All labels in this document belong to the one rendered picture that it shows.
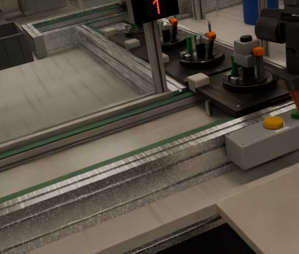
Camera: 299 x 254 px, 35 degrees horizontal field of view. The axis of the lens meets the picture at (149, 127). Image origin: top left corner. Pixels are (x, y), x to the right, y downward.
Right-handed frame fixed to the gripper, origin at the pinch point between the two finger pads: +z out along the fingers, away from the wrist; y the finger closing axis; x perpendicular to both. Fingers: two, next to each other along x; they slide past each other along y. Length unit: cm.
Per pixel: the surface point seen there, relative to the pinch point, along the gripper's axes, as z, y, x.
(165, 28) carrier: -5, 0, -71
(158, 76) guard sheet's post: -3.0, 18.5, -35.1
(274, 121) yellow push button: 0.4, 7.4, 0.5
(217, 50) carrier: -0.9, -6.3, -46.5
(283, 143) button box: 4.6, 7.6, 3.4
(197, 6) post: 6, -43, -129
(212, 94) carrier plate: 0.7, 9.9, -21.8
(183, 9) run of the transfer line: 8, -41, -139
